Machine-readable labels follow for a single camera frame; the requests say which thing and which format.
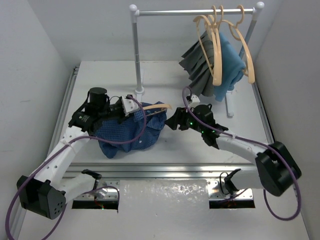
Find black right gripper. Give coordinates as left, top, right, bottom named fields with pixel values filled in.
left=164, top=106, right=205, bottom=134

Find blue plaid button shirt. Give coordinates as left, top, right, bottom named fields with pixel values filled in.
left=94, top=102, right=167, bottom=159

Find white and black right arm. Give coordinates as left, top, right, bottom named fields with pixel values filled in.
left=165, top=104, right=302, bottom=197

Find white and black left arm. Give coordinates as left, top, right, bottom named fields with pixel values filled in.
left=16, top=87, right=125, bottom=220

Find beige hanger with grey cloth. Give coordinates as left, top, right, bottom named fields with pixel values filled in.
left=193, top=13, right=217, bottom=78

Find empty beige hanger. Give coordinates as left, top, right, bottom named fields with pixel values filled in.
left=223, top=4, right=256, bottom=84

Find beige hanger with blue cloth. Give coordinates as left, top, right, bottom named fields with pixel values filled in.
left=211, top=5, right=222, bottom=86

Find grey pleated cloth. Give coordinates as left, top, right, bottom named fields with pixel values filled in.
left=179, top=41, right=214, bottom=97

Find light blue cloth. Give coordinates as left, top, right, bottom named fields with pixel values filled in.
left=213, top=32, right=246, bottom=102

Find white metal clothes rack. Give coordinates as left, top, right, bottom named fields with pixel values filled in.
left=129, top=1, right=266, bottom=118

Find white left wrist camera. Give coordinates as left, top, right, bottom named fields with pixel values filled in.
left=121, top=96, right=140, bottom=116

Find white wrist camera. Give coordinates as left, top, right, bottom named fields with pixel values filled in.
left=186, top=94, right=201, bottom=109
left=121, top=96, right=140, bottom=116

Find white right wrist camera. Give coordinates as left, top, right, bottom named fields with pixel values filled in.
left=186, top=94, right=201, bottom=109

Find aluminium left side rail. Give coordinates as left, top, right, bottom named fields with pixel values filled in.
left=10, top=64, right=80, bottom=240

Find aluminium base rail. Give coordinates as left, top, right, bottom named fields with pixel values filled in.
left=63, top=163, right=262, bottom=200

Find aluminium right side rail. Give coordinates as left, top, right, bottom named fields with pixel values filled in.
left=252, top=82, right=312, bottom=240

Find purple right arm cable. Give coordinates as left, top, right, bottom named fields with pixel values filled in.
left=182, top=86, right=301, bottom=221

